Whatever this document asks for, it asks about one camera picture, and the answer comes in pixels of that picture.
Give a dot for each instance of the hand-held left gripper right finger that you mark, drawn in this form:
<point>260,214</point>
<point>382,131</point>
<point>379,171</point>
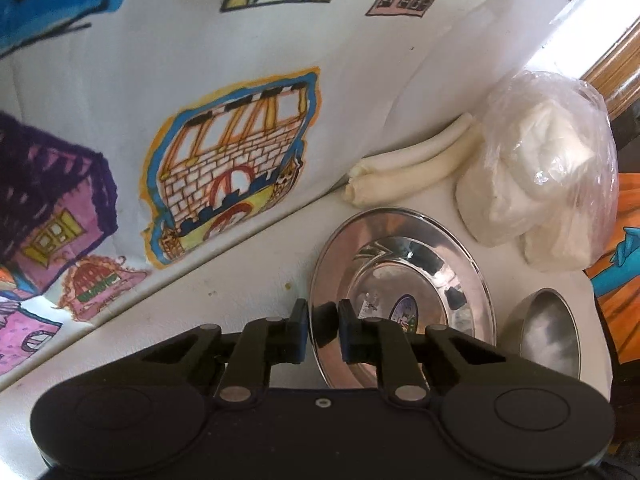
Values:
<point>345,332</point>

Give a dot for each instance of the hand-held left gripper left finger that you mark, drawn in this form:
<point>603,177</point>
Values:
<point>301,332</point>

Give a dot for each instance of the steel plate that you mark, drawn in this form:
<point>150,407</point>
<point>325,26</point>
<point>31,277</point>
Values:
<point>400,260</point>

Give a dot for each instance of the steel bowl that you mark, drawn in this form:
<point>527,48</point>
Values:
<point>545,332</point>

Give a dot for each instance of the clear bag of white blocks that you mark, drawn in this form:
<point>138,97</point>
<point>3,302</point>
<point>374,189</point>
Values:
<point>540,175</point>

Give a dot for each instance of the orange dress wall poster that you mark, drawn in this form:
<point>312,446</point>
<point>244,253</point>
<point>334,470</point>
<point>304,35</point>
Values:
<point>617,280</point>

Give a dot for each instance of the house drawings wall poster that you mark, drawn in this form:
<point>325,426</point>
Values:
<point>175,60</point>

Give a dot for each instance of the wooden door frame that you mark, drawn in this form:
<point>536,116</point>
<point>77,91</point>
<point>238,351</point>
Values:
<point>617,70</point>

